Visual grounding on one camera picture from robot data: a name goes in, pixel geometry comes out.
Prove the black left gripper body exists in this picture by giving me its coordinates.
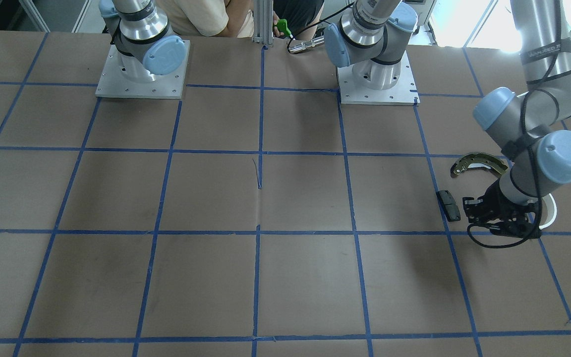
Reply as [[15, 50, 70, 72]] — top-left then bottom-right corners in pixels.
[[463, 181, 533, 229]]

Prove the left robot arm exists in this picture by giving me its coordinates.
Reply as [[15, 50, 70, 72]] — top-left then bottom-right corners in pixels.
[[324, 0, 571, 238]]

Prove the black brake pad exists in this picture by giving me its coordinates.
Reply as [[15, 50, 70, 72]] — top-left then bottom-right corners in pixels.
[[436, 190, 461, 222]]

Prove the olive green brake shoe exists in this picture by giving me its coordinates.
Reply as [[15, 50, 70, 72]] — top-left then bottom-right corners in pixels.
[[450, 152, 509, 178]]

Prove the person in beige shirt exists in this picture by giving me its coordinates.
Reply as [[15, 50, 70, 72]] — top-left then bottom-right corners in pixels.
[[156, 0, 325, 40]]

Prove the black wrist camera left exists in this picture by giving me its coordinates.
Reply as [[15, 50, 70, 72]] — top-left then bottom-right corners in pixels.
[[489, 217, 542, 239]]

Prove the white curved plastic bracket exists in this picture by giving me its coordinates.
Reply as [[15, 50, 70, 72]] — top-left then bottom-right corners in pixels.
[[539, 194, 558, 230]]

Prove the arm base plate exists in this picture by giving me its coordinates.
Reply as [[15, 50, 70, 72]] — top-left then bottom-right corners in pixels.
[[336, 52, 421, 106], [95, 40, 192, 100]]

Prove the green handled tool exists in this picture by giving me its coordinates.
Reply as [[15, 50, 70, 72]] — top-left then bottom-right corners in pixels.
[[275, 18, 294, 39]]

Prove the aluminium frame post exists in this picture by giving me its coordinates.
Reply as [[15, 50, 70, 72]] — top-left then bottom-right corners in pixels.
[[252, 0, 274, 47]]

